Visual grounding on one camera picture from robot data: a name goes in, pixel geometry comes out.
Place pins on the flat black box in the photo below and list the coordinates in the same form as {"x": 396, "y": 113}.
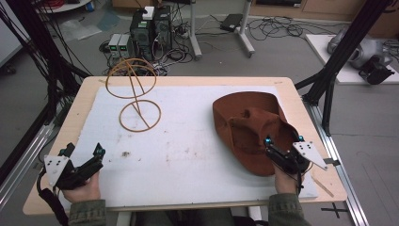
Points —
{"x": 231, "y": 22}

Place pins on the white table leg stand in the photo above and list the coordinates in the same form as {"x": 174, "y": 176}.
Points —
{"x": 244, "y": 31}
{"x": 194, "y": 31}

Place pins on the person's legs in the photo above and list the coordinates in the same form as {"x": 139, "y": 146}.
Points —
{"x": 188, "y": 218}

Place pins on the black angular device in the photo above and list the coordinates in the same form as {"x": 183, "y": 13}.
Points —
{"x": 375, "y": 70}

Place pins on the grey bench power supply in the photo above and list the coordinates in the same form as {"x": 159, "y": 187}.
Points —
{"x": 114, "y": 45}
{"x": 124, "y": 46}

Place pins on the black tape cross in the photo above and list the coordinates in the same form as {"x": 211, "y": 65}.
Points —
{"x": 335, "y": 209}

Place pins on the black metal frame strut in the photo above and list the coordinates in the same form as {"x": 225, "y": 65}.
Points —
{"x": 34, "y": 47}
{"x": 342, "y": 56}

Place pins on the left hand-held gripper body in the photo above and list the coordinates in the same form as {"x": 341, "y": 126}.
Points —
{"x": 64, "y": 175}

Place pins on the person's right hand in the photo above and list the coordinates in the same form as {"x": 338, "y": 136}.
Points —
{"x": 284, "y": 182}

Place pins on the aluminium rail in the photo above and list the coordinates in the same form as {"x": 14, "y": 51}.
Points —
{"x": 22, "y": 157}
{"x": 342, "y": 175}

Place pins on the black computer tower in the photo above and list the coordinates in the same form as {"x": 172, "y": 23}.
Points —
{"x": 142, "y": 34}
{"x": 163, "y": 28}

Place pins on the brown brimmed hat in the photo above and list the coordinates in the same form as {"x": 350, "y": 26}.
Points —
{"x": 247, "y": 125}

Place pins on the thin wooden stick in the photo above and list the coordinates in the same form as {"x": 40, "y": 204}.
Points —
{"x": 322, "y": 186}

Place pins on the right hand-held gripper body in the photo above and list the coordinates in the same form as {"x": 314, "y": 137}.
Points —
{"x": 290, "y": 160}

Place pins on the white floor board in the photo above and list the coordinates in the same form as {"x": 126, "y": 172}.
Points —
{"x": 326, "y": 56}

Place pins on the white foam mat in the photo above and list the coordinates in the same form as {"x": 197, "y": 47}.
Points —
{"x": 175, "y": 157}

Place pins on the grey rounded device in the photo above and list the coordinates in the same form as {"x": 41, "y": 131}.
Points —
{"x": 365, "y": 50}

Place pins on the small white box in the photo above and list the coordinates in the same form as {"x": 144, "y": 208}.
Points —
{"x": 148, "y": 12}

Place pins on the person's left hand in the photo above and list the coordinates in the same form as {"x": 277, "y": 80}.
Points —
{"x": 83, "y": 190}

